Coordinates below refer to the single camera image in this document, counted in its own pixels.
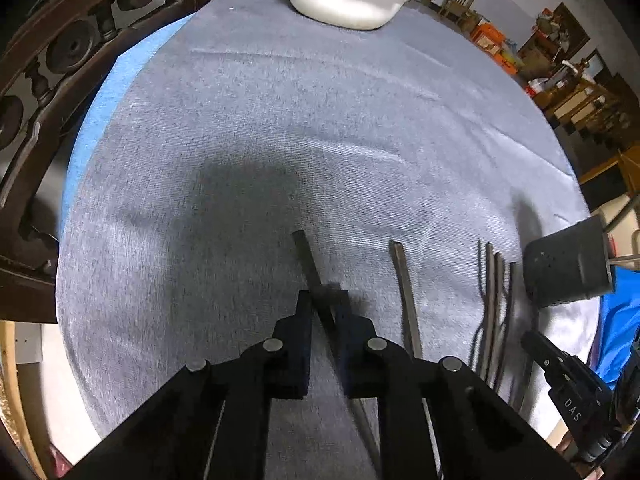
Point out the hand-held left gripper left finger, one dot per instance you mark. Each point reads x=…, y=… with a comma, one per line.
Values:
x=295, y=350

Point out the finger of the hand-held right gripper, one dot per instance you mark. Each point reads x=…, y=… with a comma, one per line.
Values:
x=570, y=395

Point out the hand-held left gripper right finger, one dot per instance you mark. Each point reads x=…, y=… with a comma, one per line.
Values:
x=357, y=360

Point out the dark metal utensil holder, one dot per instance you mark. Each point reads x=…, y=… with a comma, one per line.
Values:
x=565, y=265

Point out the blue jacket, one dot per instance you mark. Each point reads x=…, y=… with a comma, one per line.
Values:
x=620, y=320

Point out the grey tablecloth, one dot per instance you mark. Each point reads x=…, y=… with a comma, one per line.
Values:
x=300, y=110

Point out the blue table cover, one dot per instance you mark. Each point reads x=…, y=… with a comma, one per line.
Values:
x=115, y=90

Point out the orange box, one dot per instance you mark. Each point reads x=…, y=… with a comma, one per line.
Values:
x=487, y=40

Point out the white wall socket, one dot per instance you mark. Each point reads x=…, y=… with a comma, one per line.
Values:
x=29, y=344

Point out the light wooden frame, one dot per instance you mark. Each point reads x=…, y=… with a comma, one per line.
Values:
x=12, y=390

